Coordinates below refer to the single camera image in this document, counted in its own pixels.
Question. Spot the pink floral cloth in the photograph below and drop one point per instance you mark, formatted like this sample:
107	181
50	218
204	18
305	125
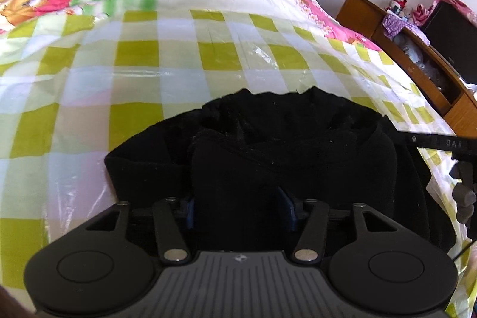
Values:
443	3

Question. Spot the wooden television cabinet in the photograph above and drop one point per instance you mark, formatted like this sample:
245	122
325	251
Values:
421	76

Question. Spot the red white plush toy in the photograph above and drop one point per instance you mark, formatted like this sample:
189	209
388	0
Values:
398	7

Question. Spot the black television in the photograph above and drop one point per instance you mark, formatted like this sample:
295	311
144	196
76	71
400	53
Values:
454	38

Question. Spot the black knitted sweater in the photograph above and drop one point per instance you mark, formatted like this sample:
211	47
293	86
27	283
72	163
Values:
261	157

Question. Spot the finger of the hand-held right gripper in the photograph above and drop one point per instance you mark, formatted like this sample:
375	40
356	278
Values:
400	135

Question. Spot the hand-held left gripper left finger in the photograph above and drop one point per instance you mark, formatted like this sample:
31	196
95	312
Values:
169	225

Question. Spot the checked floral bed sheet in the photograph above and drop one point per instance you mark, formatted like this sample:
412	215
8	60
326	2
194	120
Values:
149	61

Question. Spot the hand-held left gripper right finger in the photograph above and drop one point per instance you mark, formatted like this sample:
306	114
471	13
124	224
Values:
313	225

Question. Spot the clear plastic bags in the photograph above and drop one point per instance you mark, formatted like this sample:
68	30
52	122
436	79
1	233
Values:
421	61

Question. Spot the purple patterned cloth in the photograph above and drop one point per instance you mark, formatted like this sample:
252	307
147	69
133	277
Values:
398	23

